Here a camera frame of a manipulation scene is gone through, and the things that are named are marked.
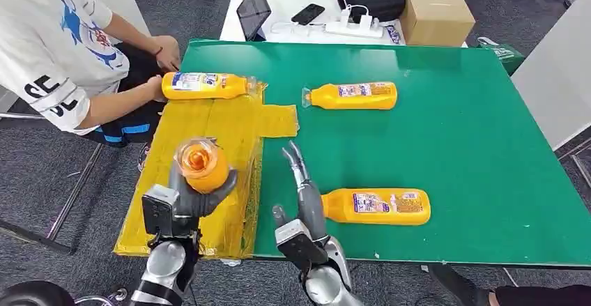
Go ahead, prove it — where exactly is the green shopping bag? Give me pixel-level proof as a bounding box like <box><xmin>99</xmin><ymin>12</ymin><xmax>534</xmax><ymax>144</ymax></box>
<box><xmin>477</xmin><ymin>36</ymin><xmax>526</xmax><ymax>76</ymax></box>

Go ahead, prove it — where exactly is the person's left hand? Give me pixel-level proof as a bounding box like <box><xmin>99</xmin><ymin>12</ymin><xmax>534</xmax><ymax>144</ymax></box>
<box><xmin>154</xmin><ymin>35</ymin><xmax>182</xmax><ymax>73</ymax></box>

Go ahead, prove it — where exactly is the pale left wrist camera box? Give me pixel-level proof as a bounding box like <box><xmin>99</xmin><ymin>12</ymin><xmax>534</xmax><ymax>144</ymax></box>
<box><xmin>141</xmin><ymin>184</ymin><xmax>180</xmax><ymax>238</ymax></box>

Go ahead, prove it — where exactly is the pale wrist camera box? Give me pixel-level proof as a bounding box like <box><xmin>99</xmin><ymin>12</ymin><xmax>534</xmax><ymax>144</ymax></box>
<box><xmin>141</xmin><ymin>184</ymin><xmax>180</xmax><ymax>238</ymax></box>
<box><xmin>275</xmin><ymin>219</ymin><xmax>330</xmax><ymax>273</ymax></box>

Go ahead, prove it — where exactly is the steel bench frame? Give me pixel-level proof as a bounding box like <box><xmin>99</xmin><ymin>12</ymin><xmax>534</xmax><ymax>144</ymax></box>
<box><xmin>0</xmin><ymin>86</ymin><xmax>105</xmax><ymax>255</ymax></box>

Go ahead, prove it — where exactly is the black tablet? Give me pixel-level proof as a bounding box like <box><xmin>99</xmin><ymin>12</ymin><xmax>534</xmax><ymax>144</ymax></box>
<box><xmin>236</xmin><ymin>0</ymin><xmax>273</xmax><ymax>42</ymax></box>

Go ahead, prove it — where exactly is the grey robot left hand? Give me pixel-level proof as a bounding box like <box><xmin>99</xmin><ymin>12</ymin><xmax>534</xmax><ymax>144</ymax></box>
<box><xmin>168</xmin><ymin>158</ymin><xmax>238</xmax><ymax>238</ymax></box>

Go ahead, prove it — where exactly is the cardboard box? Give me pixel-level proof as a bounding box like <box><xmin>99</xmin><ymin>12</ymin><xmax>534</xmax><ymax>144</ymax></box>
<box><xmin>399</xmin><ymin>0</ymin><xmax>477</xmax><ymax>48</ymax></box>

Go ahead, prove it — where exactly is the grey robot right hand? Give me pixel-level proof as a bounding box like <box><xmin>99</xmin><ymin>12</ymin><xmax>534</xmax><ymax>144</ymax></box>
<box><xmin>272</xmin><ymin>141</ymin><xmax>330</xmax><ymax>244</ymax></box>

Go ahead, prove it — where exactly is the person's right hand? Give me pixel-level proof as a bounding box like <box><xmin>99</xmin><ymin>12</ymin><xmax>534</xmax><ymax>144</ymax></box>
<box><xmin>146</xmin><ymin>75</ymin><xmax>168</xmax><ymax>103</ymax></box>

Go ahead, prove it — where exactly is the green table mat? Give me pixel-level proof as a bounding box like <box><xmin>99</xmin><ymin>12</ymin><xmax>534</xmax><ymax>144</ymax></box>
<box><xmin>180</xmin><ymin>39</ymin><xmax>591</xmax><ymax>268</ymax></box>

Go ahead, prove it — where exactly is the white power strip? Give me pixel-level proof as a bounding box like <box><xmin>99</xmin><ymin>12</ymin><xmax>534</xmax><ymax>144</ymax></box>
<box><xmin>325</xmin><ymin>20</ymin><xmax>384</xmax><ymax>39</ymax></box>

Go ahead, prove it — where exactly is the person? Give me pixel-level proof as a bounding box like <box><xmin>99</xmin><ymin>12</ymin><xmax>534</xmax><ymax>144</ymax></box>
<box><xmin>0</xmin><ymin>0</ymin><xmax>182</xmax><ymax>148</ymax></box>

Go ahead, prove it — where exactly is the black leg and foot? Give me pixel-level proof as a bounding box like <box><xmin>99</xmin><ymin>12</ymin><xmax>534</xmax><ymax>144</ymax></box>
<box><xmin>429</xmin><ymin>264</ymin><xmax>591</xmax><ymax>306</ymax></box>

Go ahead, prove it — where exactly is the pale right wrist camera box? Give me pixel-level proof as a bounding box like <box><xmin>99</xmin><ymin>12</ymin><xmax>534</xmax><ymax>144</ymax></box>
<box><xmin>275</xmin><ymin>219</ymin><xmax>330</xmax><ymax>273</ymax></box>

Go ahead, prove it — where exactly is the orange drink bottle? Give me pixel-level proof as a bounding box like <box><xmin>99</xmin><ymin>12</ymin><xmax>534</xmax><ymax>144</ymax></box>
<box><xmin>302</xmin><ymin>82</ymin><xmax>398</xmax><ymax>111</ymax></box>
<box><xmin>321</xmin><ymin>188</ymin><xmax>431</xmax><ymax>227</ymax></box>
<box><xmin>161</xmin><ymin>72</ymin><xmax>258</xmax><ymax>101</ymax></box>
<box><xmin>174</xmin><ymin>137</ymin><xmax>231</xmax><ymax>195</ymax></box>

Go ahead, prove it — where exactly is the black wheel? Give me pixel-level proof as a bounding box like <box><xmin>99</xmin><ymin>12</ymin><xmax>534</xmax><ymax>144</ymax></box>
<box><xmin>0</xmin><ymin>280</ymin><xmax>77</xmax><ymax>306</ymax></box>

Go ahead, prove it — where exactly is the grey side table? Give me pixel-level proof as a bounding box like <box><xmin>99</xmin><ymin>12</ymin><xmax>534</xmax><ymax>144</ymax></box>
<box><xmin>509</xmin><ymin>0</ymin><xmax>591</xmax><ymax>151</ymax></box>

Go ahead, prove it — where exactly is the black smartphone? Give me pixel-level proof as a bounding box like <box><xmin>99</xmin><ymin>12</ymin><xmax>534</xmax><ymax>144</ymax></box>
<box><xmin>291</xmin><ymin>3</ymin><xmax>326</xmax><ymax>26</ymax></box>

